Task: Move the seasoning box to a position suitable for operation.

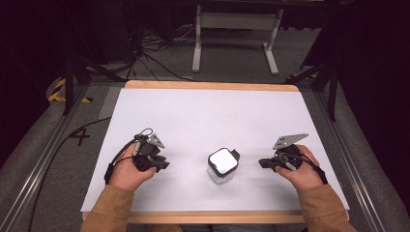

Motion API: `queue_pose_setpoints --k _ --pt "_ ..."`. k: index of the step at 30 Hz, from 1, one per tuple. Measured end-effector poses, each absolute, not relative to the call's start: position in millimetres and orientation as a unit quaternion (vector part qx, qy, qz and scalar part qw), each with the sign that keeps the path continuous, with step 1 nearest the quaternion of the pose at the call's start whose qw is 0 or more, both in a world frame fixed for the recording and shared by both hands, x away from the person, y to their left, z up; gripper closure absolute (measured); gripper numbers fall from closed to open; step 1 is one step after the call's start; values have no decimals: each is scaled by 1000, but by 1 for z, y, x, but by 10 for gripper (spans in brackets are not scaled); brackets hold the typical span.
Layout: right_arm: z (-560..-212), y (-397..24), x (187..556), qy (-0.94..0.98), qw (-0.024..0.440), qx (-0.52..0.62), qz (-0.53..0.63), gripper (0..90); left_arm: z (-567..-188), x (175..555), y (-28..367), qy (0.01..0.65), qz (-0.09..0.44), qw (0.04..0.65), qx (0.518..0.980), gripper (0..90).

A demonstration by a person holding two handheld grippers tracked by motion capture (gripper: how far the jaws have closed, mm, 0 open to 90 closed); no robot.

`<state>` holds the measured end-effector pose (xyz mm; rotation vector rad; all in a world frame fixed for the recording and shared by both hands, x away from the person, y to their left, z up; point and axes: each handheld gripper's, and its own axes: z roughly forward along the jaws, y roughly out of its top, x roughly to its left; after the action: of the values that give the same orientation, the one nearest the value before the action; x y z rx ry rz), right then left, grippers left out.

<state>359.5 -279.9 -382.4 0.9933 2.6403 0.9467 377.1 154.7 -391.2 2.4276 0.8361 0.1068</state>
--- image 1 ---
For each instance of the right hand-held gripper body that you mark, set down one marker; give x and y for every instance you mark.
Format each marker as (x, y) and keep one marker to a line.
(287, 151)

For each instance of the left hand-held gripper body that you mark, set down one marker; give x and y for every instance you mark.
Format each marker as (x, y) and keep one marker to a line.
(146, 151)

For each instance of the person's right hand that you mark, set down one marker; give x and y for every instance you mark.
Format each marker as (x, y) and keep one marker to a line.
(301, 174)

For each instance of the person's left hand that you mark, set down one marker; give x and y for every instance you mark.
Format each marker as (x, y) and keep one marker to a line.
(129, 174)

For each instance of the black tripod stand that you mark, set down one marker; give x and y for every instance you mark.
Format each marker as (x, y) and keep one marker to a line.
(80, 77)
(322, 80)

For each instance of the yellow black hazard tape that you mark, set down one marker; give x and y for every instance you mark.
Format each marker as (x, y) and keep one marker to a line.
(61, 93)

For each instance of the aluminium floor rail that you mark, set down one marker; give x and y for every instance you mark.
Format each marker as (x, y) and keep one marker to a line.
(38, 161)
(354, 161)

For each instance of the white metal table frame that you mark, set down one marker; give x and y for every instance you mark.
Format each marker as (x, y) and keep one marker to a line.
(237, 38)

